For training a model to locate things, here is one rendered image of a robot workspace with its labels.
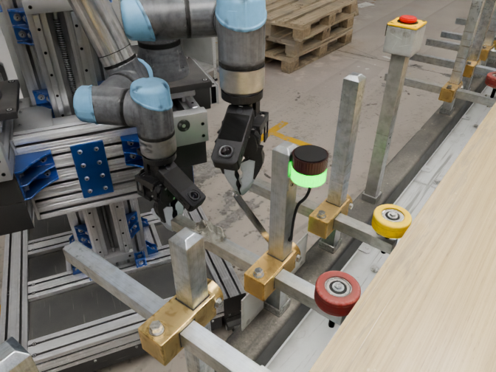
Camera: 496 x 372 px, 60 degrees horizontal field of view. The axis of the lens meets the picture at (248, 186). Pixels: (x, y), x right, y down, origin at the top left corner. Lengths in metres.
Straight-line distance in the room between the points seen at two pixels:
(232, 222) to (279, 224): 1.49
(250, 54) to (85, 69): 0.71
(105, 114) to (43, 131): 0.42
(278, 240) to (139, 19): 0.47
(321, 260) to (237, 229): 1.18
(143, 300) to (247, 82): 0.38
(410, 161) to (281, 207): 0.86
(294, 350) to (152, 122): 0.60
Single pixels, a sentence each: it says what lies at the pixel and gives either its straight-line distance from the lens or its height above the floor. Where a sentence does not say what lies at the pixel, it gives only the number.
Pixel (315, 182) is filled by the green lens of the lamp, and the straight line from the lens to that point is 0.73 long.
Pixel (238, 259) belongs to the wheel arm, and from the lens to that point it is 0.91.
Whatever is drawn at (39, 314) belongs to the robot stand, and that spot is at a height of 0.21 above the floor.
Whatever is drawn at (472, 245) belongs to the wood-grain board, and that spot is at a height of 0.90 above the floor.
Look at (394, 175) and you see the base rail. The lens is 1.50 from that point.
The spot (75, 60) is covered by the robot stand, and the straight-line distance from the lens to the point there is 1.32.
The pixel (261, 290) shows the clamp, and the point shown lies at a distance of 0.86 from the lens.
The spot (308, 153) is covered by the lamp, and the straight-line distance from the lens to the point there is 0.73.
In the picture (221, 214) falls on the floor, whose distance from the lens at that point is 2.37.
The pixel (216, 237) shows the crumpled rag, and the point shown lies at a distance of 0.94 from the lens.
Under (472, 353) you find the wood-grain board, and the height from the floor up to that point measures 0.90.
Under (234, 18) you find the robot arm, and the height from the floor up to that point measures 1.33.
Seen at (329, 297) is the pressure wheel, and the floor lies 0.91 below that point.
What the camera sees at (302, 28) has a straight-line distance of 4.03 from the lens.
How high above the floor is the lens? 1.50
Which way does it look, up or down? 36 degrees down
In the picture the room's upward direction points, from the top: straight up
